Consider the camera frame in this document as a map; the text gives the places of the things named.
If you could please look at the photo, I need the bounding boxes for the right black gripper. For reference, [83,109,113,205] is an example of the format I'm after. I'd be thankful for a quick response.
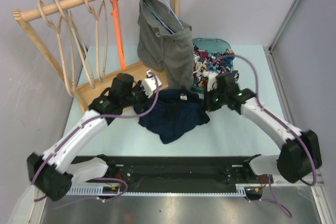
[202,84,228,112]

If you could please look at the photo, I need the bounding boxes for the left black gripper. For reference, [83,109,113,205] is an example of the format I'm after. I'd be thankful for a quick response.
[121,80,154,111]

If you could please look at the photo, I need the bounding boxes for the navy blue shorts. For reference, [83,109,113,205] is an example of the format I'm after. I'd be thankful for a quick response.
[139,89,210,144]

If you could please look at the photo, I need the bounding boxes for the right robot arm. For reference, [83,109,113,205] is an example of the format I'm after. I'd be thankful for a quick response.
[203,71,322,183]

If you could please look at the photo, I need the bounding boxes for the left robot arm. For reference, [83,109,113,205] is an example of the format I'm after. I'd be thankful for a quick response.
[27,71,162,201]

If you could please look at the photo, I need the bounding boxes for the grey shorts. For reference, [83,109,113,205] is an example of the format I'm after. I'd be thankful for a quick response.
[137,0,194,90]

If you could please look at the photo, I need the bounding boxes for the wooden hanger right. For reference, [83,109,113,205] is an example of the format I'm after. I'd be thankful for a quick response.
[83,0,109,82]

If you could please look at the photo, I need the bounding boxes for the wooden hanger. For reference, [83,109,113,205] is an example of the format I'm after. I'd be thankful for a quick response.
[37,0,75,97]
[54,0,95,89]
[83,0,109,82]

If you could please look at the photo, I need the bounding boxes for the wooden hanger far left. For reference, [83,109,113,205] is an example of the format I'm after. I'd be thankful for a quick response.
[37,0,75,97]

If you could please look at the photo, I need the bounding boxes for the orange plastic hanger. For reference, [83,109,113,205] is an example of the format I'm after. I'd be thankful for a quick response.
[109,0,126,70]

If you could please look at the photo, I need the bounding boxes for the wooden hanger middle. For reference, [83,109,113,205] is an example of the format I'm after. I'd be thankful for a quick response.
[54,0,95,89]

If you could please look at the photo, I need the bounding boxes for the wooden clothes rack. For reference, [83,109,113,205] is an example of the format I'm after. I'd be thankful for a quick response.
[12,0,179,111]

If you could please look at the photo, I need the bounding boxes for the teal plastic basket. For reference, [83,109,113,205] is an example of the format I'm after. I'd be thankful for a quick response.
[192,38,232,93]

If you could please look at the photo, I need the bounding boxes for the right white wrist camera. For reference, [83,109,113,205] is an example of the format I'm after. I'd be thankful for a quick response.
[203,71,218,92]

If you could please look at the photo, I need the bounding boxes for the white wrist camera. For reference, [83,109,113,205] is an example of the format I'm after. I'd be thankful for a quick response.
[203,71,218,92]
[141,70,162,98]

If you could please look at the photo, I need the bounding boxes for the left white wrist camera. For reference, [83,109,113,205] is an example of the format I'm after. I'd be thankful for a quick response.
[141,70,162,98]

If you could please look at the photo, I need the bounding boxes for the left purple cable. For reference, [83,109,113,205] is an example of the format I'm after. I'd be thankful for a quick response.
[30,76,160,202]

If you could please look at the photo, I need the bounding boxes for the purple cable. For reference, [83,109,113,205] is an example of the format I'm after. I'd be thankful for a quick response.
[30,76,160,202]
[209,55,317,218]

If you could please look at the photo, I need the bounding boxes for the aluminium frame extrusion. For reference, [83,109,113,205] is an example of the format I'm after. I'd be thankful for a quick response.
[262,47,325,187]

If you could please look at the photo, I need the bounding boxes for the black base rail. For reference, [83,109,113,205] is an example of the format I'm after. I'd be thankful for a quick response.
[73,155,274,196]

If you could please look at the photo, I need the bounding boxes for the white slotted cable duct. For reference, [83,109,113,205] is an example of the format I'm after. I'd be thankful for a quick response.
[66,184,121,197]

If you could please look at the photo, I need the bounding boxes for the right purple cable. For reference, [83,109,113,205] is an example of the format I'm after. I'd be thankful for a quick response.
[209,55,317,218]

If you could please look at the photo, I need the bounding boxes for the blue wire hanger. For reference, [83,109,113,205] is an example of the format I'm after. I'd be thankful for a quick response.
[144,0,192,34]

